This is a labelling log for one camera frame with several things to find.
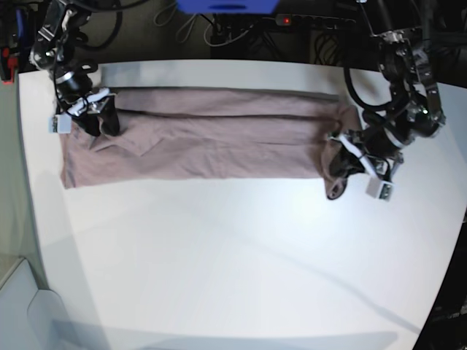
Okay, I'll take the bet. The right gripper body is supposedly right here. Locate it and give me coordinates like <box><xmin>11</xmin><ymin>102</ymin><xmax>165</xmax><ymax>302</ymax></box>
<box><xmin>54</xmin><ymin>87</ymin><xmax>115</xmax><ymax>118</ymax></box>

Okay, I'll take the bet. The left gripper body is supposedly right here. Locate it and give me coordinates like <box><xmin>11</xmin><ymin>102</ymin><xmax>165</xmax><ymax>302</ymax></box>
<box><xmin>326</xmin><ymin>127</ymin><xmax>405</xmax><ymax>179</ymax></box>

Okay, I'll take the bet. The mauve pink t-shirt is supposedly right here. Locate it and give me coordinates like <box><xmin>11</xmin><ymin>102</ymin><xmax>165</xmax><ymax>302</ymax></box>
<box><xmin>60</xmin><ymin>88</ymin><xmax>361</xmax><ymax>193</ymax></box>

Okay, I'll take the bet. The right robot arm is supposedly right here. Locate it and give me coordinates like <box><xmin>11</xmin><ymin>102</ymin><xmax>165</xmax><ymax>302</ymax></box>
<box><xmin>29</xmin><ymin>1</ymin><xmax>120</xmax><ymax>137</ymax></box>

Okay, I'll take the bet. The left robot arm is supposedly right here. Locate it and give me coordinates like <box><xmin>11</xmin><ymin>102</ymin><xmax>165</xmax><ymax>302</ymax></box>
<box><xmin>328</xmin><ymin>1</ymin><xmax>446</xmax><ymax>179</ymax></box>

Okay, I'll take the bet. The red and black clamp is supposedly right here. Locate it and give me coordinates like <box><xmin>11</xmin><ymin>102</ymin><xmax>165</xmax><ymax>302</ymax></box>
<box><xmin>1</xmin><ymin>46</ymin><xmax>18</xmax><ymax>85</ymax></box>

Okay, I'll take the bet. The blue box at top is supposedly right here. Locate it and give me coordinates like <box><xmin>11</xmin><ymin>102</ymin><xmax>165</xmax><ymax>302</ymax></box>
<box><xmin>177</xmin><ymin>0</ymin><xmax>279</xmax><ymax>15</ymax></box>

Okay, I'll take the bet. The black power strip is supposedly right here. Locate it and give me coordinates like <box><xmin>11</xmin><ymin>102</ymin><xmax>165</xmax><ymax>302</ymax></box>
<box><xmin>274</xmin><ymin>14</ymin><xmax>356</xmax><ymax>31</ymax></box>

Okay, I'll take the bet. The white looped cable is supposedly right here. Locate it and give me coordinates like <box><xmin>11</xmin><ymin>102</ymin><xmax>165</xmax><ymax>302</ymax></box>
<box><xmin>153</xmin><ymin>0</ymin><xmax>200</xmax><ymax>44</ymax></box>

